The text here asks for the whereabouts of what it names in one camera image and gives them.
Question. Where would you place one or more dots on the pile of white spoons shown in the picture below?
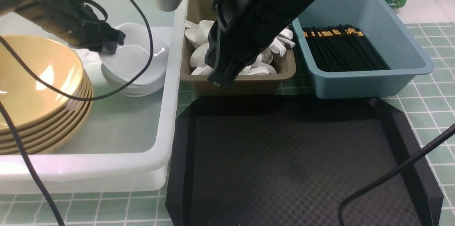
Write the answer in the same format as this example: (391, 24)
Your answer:
(197, 35)

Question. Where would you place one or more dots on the stack of yellow bowls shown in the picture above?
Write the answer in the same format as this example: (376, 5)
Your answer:
(52, 134)

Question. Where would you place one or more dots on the stack of white dishes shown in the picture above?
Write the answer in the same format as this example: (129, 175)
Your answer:
(135, 91)

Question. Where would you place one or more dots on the bundle of black chopsticks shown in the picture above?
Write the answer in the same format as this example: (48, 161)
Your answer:
(343, 48)

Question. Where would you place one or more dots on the yellow noodle bowl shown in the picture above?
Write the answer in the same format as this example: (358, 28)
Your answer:
(25, 99)

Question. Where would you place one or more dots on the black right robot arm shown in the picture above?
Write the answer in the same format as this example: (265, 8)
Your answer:
(244, 29)

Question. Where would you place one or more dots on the blue plastic chopstick bin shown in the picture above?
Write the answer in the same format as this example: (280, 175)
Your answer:
(388, 35)

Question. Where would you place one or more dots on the white square sauce dish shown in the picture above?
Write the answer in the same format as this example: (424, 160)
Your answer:
(131, 57)

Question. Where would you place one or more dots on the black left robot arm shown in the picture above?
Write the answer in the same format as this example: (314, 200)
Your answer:
(8, 6)

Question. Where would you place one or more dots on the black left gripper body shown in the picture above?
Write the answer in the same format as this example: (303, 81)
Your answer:
(72, 22)

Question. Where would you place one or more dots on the brown plastic spoon bin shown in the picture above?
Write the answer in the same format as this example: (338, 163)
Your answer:
(265, 84)

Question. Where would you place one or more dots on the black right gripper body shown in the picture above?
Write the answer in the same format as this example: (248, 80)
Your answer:
(244, 29)

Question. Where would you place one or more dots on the large white plastic tub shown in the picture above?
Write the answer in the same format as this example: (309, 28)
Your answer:
(125, 143)

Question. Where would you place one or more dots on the black plastic serving tray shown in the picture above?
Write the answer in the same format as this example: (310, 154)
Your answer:
(286, 160)

